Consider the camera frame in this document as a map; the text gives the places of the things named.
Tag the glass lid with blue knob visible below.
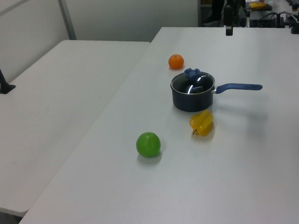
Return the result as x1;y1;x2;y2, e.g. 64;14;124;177
169;66;216;97

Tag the black electronics box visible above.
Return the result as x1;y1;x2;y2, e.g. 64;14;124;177
248;11;285;31

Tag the black clamp stand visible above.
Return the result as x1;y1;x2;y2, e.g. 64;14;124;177
288;0;299;35

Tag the orange mandarin fruit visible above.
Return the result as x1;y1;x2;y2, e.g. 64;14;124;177
167;53;185;71

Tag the yellow starfruit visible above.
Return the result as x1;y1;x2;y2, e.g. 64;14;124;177
189;109;215;137

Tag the green apple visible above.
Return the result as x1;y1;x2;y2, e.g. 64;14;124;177
135;131;162;159

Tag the white side table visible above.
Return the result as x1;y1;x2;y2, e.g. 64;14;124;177
0;34;162;218

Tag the dark saucepan with blue handle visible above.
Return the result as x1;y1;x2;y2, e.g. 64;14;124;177
169;68;265;114

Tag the grey partition post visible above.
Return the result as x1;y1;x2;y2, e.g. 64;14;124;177
57;0;78;42

